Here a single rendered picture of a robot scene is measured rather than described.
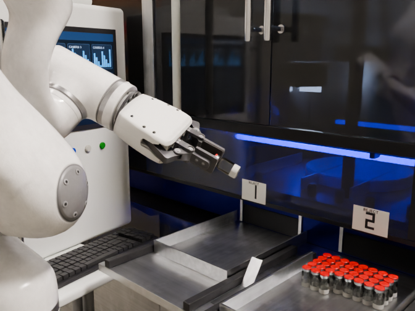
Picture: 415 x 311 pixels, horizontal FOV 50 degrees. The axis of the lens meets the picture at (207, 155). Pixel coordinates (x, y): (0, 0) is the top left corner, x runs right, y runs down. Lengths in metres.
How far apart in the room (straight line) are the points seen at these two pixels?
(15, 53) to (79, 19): 0.77
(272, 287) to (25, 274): 0.59
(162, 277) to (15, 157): 0.65
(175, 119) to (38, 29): 0.24
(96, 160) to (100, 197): 0.13
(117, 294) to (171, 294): 0.97
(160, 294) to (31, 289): 0.46
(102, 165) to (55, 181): 0.98
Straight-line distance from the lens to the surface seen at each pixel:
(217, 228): 1.39
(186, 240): 1.29
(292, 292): 1.05
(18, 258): 0.66
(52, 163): 0.55
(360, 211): 1.12
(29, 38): 0.68
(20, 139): 0.53
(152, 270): 1.14
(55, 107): 0.71
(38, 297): 0.64
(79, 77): 0.75
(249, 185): 1.28
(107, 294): 2.05
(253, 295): 1.01
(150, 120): 0.71
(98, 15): 1.50
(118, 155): 1.57
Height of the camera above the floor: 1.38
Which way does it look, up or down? 12 degrees down
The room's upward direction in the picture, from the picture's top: straight up
